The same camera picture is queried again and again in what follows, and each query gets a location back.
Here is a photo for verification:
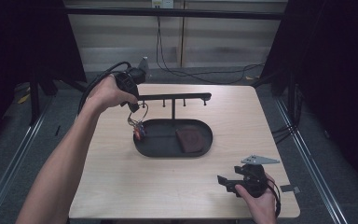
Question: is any person's right hand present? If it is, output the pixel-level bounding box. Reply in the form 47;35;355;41
234;173;278;220

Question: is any black key rack with tray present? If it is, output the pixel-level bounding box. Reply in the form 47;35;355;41
132;92;214;159

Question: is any yellow tape piece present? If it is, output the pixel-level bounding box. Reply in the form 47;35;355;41
17;92;32;105

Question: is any hand-held gripper black cable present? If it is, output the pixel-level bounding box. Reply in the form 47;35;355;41
76;61;132;115
266;177;282;218

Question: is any black cable hanging from wall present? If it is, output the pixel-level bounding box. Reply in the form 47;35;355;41
155;15;266;86

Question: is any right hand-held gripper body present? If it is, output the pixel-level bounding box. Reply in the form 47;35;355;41
234;154;281;199

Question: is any black horizontal frame bar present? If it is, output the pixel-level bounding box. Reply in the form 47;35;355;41
63;7;286;21

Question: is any white wall socket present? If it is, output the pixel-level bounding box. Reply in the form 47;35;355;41
150;0;175;9

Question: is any left hand-held gripper black cable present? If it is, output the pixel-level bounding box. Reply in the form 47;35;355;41
76;61;132;115

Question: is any metal floor rail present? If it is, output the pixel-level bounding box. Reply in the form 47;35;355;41
0;101;54;224
274;97;350;224

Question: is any person's left hand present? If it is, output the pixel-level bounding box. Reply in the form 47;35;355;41
85;74;140;114

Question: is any bundle of black floor cables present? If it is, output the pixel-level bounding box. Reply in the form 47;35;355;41
271;83;306;145

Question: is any bunch of keys with coloured tags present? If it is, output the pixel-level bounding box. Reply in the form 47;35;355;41
126;102;149;142

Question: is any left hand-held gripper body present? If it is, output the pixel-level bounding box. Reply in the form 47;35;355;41
115;56;150;105

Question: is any black metal stand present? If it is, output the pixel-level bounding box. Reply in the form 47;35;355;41
27;72;42;126

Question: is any black curtain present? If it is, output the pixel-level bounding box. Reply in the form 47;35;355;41
0;0;88;157
259;0;358;197

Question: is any grey tape strip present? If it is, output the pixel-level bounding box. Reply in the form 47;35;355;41
280;184;301;194

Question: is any right hand-held gripper black cable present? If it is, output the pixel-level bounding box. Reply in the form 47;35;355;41
266;177;282;218

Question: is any brown leather wallet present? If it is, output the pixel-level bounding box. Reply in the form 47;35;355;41
175;125;207;154

